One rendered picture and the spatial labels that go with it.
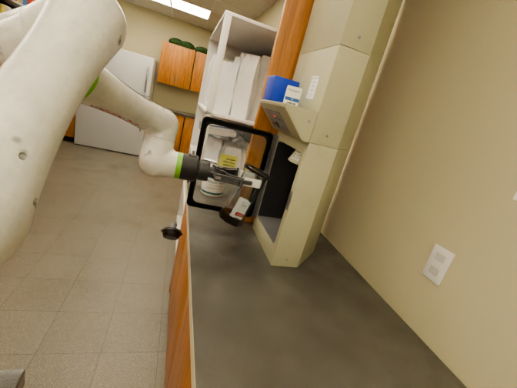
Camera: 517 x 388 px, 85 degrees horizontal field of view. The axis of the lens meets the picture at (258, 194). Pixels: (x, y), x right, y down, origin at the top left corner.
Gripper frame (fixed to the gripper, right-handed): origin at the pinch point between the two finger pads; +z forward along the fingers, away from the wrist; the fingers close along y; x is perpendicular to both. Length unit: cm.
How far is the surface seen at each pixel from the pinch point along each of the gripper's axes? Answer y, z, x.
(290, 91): -4.8, 3.9, -33.5
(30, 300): 70, -100, 122
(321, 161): -13.7, 18.2, -14.3
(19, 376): -56, -47, 28
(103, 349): 34, -49, 122
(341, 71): -13.8, 15.1, -42.2
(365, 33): -14, 19, -54
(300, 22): 23, 10, -61
